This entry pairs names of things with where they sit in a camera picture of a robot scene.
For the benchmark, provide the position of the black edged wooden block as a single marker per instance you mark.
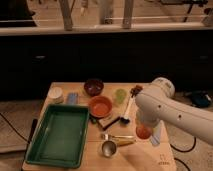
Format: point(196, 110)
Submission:
point(105, 123)

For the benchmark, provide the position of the white cup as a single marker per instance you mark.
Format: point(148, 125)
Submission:
point(55, 95)

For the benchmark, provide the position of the green plastic tray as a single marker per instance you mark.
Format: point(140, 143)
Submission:
point(60, 137)

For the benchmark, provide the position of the metal measuring cup yellow handle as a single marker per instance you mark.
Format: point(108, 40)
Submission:
point(109, 147)

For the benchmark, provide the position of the orange bowl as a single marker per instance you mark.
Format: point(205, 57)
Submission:
point(100, 106)

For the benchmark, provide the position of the brown dried fruit pile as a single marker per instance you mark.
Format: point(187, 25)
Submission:
point(134, 91)

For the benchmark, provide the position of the orange apple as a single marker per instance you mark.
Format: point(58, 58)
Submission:
point(143, 132)

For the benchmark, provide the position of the green plastic cup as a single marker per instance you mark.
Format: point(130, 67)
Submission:
point(120, 96)

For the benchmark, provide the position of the dark maroon bowl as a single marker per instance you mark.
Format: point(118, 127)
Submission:
point(93, 87)

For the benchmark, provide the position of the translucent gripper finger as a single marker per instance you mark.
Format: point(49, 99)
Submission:
point(155, 138)

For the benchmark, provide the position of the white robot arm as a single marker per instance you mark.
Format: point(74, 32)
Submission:
point(155, 102)

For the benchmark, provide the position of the blue object on floor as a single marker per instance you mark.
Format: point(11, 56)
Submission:
point(199, 99)

